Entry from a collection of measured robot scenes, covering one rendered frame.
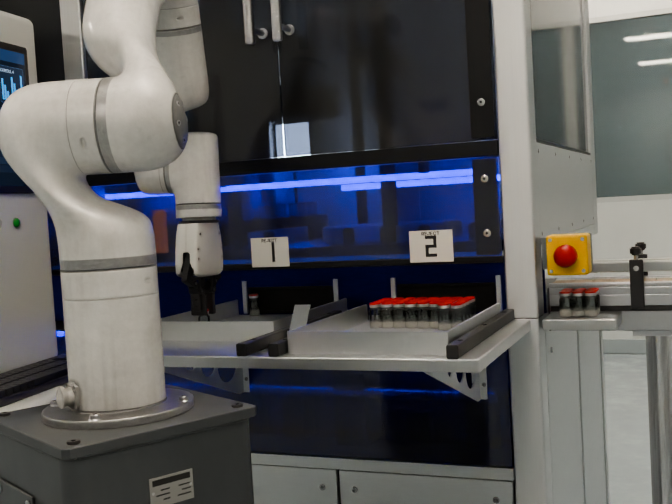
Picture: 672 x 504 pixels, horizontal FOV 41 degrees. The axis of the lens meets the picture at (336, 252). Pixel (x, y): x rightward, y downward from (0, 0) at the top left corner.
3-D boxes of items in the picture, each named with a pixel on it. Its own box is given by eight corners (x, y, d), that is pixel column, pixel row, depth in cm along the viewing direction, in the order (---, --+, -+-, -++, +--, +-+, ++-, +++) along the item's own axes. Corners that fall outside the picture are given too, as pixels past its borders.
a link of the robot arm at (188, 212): (192, 205, 171) (193, 221, 171) (166, 205, 163) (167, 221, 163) (230, 203, 168) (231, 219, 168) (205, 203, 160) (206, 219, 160)
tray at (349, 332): (366, 322, 171) (365, 304, 171) (500, 322, 161) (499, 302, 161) (288, 353, 140) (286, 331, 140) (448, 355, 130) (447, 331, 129)
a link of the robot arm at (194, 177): (165, 205, 162) (214, 202, 161) (161, 132, 161) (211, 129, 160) (178, 205, 170) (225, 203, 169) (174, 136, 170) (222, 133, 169)
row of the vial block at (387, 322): (372, 326, 163) (371, 301, 163) (468, 326, 156) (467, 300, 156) (368, 328, 161) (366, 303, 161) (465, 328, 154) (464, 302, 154)
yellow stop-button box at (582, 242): (553, 272, 166) (551, 233, 166) (593, 271, 164) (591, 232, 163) (546, 276, 159) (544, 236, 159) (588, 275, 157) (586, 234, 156)
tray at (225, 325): (237, 315, 194) (236, 299, 194) (347, 314, 184) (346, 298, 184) (147, 340, 163) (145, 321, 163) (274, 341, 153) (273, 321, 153)
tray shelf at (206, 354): (217, 324, 196) (217, 315, 196) (538, 323, 169) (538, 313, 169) (76, 365, 152) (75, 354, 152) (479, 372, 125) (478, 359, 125)
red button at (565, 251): (556, 266, 160) (555, 244, 160) (579, 265, 158) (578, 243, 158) (553, 268, 156) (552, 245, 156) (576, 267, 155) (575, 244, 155)
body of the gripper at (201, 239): (196, 216, 172) (198, 274, 172) (166, 216, 162) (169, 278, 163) (230, 214, 169) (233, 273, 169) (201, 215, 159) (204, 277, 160)
